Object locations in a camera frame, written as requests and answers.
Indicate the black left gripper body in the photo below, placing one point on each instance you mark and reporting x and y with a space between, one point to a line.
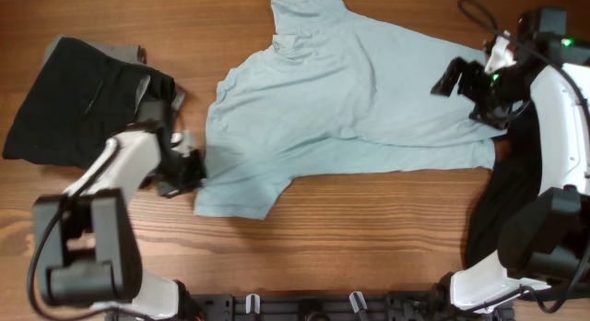
180 174

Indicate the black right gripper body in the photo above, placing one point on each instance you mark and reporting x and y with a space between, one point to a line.
494 94

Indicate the light blue t-shirt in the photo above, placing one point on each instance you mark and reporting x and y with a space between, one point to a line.
334 93

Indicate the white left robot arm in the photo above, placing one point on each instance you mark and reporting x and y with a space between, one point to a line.
86 255

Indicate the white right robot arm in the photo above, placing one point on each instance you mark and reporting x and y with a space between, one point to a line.
528 237

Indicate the folded dark clothes stack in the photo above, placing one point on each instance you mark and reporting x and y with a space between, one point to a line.
81 97

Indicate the black garment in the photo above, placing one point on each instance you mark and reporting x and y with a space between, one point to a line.
514 182

